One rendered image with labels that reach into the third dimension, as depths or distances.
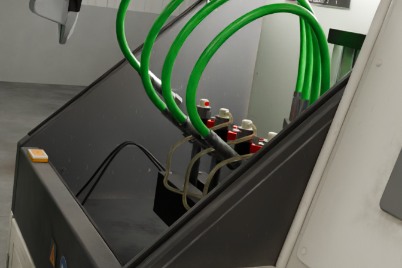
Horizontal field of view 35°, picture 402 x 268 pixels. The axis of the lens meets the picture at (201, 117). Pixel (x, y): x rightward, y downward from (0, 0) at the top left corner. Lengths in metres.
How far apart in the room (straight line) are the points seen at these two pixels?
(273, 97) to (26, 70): 6.47
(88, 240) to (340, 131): 0.39
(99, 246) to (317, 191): 0.32
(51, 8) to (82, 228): 0.33
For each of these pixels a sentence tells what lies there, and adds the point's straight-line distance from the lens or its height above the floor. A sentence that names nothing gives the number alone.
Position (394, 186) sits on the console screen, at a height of 1.14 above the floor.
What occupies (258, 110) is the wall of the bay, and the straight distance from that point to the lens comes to 1.52.
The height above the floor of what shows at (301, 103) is 1.15.
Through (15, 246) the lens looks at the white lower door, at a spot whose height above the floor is 0.75.
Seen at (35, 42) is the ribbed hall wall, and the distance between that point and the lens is 7.78.
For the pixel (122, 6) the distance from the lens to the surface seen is 1.06.
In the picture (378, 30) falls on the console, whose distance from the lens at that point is 0.85.
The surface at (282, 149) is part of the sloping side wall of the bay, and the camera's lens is 0.82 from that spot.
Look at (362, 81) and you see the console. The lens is 0.83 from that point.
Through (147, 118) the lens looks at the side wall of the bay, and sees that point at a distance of 1.45.
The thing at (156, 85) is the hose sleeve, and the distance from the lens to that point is 1.09.
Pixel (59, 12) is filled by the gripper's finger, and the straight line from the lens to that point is 0.89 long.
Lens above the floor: 1.31
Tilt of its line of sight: 11 degrees down
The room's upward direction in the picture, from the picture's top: 8 degrees clockwise
